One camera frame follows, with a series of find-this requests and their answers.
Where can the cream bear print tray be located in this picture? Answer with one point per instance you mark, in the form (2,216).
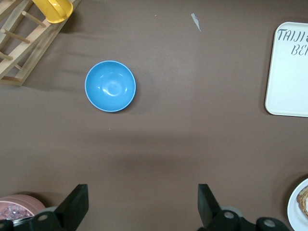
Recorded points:
(288,84)

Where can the blue bowl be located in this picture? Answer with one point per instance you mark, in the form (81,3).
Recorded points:
(110,86)

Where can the brown bread slice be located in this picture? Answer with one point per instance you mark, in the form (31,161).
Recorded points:
(303,199)

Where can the grey tape scrap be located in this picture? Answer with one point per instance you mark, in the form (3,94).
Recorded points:
(195,19)

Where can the wooden peg rack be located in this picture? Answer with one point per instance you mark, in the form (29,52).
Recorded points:
(41,48)

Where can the clear plastic ice cubes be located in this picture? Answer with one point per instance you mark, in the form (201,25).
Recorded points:
(12,211)

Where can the pink bowl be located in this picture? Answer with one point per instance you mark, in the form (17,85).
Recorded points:
(31,202)

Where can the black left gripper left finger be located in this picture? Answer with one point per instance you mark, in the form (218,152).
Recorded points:
(74,204)

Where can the yellow mug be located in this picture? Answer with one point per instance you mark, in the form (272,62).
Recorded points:
(55,10)

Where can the white round plate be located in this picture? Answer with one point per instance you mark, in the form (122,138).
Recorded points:
(292,211)

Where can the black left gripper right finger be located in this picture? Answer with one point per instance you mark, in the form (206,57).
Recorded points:
(208,207)

